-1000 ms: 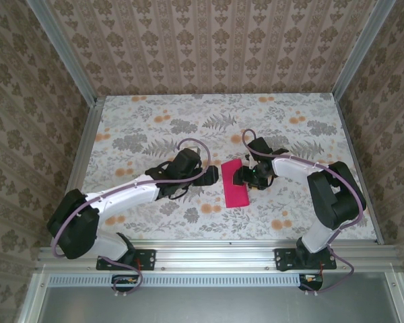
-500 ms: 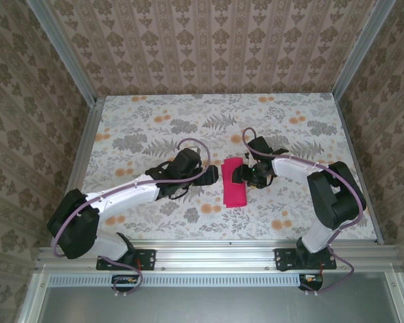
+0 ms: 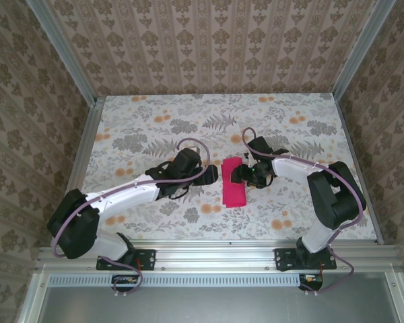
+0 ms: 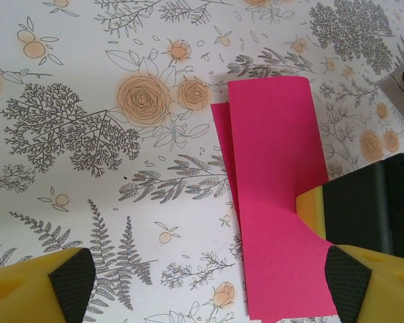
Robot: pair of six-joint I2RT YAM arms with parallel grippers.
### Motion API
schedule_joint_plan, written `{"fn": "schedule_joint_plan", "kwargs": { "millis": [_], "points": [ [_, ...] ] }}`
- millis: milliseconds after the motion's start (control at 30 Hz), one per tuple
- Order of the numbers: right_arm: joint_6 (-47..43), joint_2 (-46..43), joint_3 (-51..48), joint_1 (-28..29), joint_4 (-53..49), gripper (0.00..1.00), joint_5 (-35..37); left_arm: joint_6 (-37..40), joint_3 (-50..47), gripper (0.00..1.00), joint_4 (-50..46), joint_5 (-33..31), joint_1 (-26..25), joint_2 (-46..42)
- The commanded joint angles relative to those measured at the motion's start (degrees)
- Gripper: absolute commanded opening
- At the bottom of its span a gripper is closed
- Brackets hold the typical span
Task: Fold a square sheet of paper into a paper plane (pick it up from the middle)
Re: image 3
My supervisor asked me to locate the pink square paper sheet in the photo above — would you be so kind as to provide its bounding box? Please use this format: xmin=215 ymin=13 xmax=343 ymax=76
xmin=221 ymin=157 xmax=247 ymax=209

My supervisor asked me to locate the small black controller board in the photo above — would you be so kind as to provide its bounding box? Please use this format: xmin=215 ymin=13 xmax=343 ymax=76
xmin=111 ymin=274 xmax=138 ymax=293
xmin=298 ymin=274 xmax=325 ymax=292

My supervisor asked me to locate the grey metal panel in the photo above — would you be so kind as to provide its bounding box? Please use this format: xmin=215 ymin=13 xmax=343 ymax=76
xmin=42 ymin=285 xmax=402 ymax=323

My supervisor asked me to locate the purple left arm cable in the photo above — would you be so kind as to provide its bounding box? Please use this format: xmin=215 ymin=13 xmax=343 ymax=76
xmin=52 ymin=139 xmax=212 ymax=299

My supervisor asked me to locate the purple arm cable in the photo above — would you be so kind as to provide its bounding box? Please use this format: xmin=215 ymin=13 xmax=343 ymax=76
xmin=242 ymin=127 xmax=368 ymax=297
xmin=52 ymin=139 xmax=212 ymax=299

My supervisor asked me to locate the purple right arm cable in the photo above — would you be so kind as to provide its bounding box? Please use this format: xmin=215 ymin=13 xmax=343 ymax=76
xmin=242 ymin=127 xmax=368 ymax=297

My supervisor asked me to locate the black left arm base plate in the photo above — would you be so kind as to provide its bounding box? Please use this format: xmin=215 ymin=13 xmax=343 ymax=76
xmin=96 ymin=248 xmax=157 ymax=271

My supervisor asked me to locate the long aluminium base rail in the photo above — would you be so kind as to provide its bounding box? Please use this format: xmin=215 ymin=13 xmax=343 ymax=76
xmin=36 ymin=240 xmax=401 ymax=272

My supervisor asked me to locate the aluminium table side rail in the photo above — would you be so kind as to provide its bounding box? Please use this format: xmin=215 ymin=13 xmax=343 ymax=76
xmin=52 ymin=96 xmax=106 ymax=248
xmin=335 ymin=96 xmax=385 ymax=246

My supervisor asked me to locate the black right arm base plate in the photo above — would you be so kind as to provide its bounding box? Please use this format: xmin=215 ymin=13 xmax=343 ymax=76
xmin=275 ymin=248 xmax=337 ymax=272

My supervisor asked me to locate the slotted grey cable duct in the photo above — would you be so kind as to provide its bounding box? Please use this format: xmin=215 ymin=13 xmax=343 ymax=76
xmin=48 ymin=275 xmax=319 ymax=287

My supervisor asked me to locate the aluminium frame post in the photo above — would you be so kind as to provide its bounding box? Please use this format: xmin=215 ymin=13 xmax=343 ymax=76
xmin=29 ymin=0 xmax=100 ymax=106
xmin=333 ymin=0 xmax=391 ymax=98

